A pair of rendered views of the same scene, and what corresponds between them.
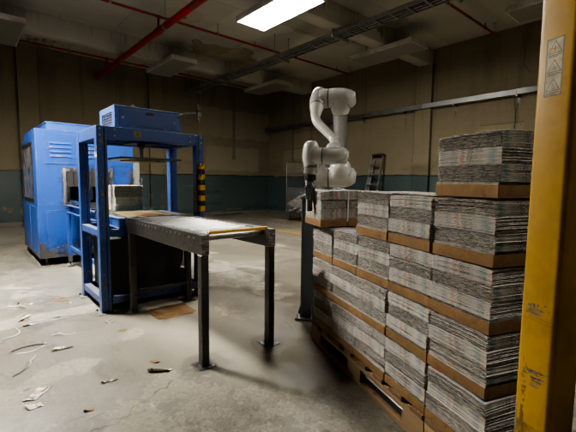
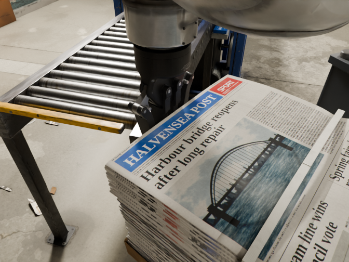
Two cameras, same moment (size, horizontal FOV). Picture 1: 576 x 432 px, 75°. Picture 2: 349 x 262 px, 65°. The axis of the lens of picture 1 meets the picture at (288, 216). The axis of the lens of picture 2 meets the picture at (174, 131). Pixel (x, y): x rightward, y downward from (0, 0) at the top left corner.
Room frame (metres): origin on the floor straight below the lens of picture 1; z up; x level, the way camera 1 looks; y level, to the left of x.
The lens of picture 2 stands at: (2.27, -0.44, 1.29)
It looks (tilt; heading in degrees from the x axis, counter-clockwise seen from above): 39 degrees down; 57
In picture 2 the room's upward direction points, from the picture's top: straight up
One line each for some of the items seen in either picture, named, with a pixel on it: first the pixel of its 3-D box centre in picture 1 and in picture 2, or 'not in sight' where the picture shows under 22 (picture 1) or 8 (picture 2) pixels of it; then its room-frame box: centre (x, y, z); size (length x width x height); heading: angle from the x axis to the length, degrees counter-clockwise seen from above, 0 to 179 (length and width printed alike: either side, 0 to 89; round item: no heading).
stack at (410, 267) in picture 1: (383, 304); not in sight; (2.10, -0.55, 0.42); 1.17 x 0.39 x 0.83; 20
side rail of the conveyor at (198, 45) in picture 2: (220, 227); (190, 58); (3.00, 0.54, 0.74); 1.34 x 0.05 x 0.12; 41
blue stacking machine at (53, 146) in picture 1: (80, 184); not in sight; (5.69, 3.14, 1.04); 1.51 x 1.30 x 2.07; 41
